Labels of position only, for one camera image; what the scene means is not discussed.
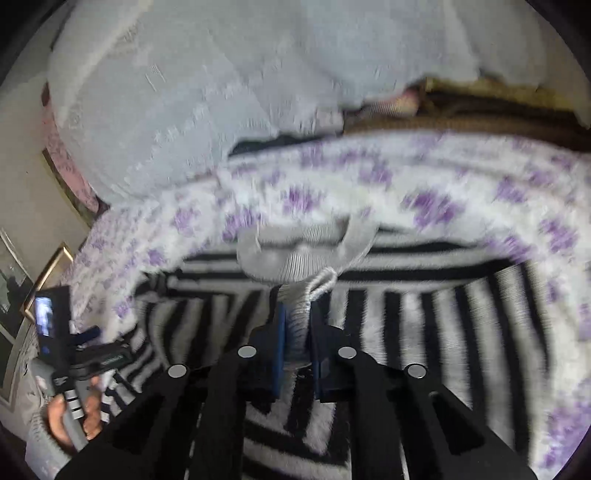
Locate purple floral bed quilt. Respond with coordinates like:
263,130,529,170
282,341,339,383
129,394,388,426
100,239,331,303
68,132,590,479

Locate black white striped sweater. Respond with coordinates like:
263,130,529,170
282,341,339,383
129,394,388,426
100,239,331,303
101,220,553,479

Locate pink floral cloth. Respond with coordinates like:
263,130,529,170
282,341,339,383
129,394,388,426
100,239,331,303
41,83,100,223

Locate brown folded blanket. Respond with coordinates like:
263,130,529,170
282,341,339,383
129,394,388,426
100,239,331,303
344,77,590,153

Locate person's left hand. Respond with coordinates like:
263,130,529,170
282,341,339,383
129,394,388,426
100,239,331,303
47,376,102,452

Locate light blue lace cover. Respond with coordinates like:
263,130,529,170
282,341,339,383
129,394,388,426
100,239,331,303
48,1,580,203

